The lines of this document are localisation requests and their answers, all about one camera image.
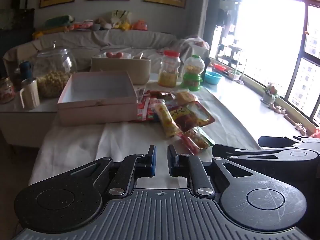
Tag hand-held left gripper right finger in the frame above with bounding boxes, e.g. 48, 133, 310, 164
167, 145, 258, 201

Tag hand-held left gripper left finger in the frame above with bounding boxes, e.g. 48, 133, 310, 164
67, 145, 157, 196

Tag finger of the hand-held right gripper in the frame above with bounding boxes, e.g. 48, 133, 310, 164
258, 135, 320, 150
212, 143, 320, 165

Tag thin red stick packet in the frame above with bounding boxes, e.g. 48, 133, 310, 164
176, 132, 201, 155

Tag green-edged clear snack packet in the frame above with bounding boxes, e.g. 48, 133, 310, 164
186, 127, 216, 151

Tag long yellow snack packet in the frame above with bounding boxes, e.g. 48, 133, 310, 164
153, 102, 182, 139

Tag potted flower plant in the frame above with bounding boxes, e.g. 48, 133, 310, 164
260, 82, 280, 105

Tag large red yellow snack packet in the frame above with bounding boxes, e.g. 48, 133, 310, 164
170, 101, 216, 133

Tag red striped snack packet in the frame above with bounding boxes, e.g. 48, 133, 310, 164
136, 96, 161, 123

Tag small yellow snack packet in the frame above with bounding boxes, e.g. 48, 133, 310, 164
175, 91, 198, 106

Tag dark red snack packet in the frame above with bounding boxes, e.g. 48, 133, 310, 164
149, 90, 181, 103

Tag white tablecloth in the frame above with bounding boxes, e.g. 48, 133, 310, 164
28, 81, 261, 186

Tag small clear packet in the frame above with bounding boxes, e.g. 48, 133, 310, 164
133, 85, 147, 103

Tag pink open cardboard box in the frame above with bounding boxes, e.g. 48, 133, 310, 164
57, 70, 139, 127

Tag blue plastic bowl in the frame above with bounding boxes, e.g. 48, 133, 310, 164
205, 71, 222, 85

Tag green candy dispenser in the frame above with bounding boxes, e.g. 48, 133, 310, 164
181, 55, 206, 92

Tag red-lidded plastic jar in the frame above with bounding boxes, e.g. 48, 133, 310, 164
157, 50, 181, 88

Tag metal shelf rack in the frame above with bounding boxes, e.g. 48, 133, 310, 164
216, 43, 248, 81

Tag beige rectangular container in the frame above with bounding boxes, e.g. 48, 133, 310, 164
90, 56, 152, 86

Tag white plastic bag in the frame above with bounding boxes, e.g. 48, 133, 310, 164
178, 36, 211, 58

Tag grey covered sofa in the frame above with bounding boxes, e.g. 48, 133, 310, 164
2, 29, 178, 72

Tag large glass snack jar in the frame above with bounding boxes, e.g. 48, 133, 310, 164
32, 44, 78, 99

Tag orange plush toy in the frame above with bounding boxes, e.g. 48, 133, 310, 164
131, 19, 148, 31

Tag beige mug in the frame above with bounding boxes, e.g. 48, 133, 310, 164
19, 78, 41, 110

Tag yellow white plush toy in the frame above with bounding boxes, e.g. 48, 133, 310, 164
111, 10, 132, 31

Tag beige plush toy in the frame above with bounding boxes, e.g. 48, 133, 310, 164
93, 17, 113, 31

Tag pink plush toy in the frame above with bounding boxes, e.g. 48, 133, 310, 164
73, 19, 94, 31

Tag dark blue bottle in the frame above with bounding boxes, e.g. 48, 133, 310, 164
19, 61, 34, 85

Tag small glass jar red contents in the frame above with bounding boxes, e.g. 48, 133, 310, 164
0, 77, 16, 104

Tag green plush toy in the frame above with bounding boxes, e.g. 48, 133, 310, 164
44, 15, 76, 28

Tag black window frame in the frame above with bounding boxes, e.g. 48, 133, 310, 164
282, 0, 320, 126

